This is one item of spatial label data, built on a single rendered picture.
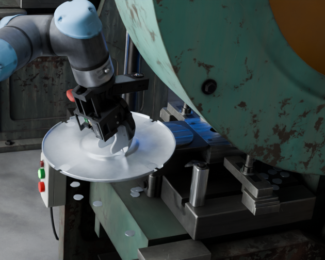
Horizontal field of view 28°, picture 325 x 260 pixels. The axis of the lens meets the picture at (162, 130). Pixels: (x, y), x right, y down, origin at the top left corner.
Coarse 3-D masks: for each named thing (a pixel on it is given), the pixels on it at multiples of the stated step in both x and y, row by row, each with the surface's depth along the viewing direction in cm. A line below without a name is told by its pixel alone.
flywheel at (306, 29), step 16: (272, 0) 96; (288, 0) 97; (304, 0) 98; (320, 0) 100; (288, 16) 99; (304, 16) 100; (320, 16) 101; (288, 32) 100; (304, 32) 101; (320, 32) 102; (304, 48) 102; (320, 48) 104; (320, 64) 105
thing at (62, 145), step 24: (72, 120) 150; (144, 120) 150; (48, 144) 140; (72, 144) 141; (96, 144) 140; (144, 144) 141; (168, 144) 141; (72, 168) 133; (96, 168) 133; (120, 168) 133; (144, 168) 133
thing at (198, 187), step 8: (200, 168) 132; (208, 168) 133; (192, 176) 134; (200, 176) 132; (192, 184) 134; (200, 184) 133; (192, 192) 135; (200, 192) 134; (192, 200) 135; (200, 200) 135
